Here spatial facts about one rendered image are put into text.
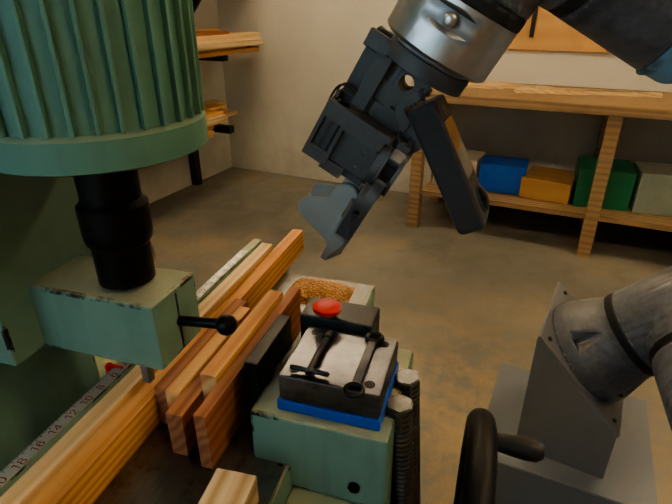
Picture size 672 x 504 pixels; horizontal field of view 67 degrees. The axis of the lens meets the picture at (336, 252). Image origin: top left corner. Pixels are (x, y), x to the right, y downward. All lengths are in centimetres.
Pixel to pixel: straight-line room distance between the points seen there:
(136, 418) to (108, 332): 10
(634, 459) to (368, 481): 72
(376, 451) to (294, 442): 8
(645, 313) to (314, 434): 61
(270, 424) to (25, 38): 36
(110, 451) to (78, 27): 36
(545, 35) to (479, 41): 318
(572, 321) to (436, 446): 94
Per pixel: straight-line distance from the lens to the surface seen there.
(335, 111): 42
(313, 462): 52
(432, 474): 173
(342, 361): 49
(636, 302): 95
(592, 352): 96
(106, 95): 38
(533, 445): 60
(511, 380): 123
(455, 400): 198
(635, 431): 121
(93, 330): 53
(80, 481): 53
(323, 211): 47
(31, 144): 39
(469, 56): 40
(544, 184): 324
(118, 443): 55
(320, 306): 53
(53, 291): 53
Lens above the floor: 131
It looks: 26 degrees down
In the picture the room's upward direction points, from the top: straight up
